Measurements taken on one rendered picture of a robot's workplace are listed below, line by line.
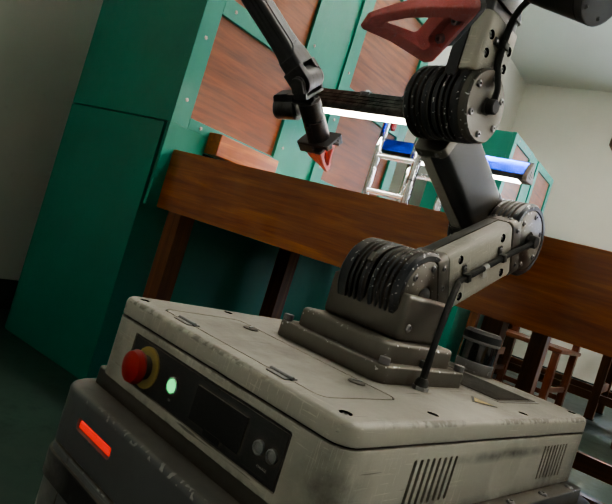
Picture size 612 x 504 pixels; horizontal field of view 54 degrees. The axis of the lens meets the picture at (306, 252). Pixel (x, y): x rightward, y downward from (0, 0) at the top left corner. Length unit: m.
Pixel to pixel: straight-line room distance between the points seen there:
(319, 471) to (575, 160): 6.46
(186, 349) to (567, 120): 6.53
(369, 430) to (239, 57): 1.66
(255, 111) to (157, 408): 1.53
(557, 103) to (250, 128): 5.34
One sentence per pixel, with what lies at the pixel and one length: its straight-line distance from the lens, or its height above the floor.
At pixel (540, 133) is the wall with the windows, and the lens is 7.08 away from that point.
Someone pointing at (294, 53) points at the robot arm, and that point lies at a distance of 1.47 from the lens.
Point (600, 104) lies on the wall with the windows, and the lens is 7.07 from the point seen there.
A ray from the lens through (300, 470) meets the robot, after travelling 0.59.
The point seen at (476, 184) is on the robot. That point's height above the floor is 0.79.
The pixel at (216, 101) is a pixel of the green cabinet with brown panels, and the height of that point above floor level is 0.96.
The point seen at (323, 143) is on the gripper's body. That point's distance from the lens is 1.52.
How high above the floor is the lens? 0.62
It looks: 1 degrees down
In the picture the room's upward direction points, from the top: 17 degrees clockwise
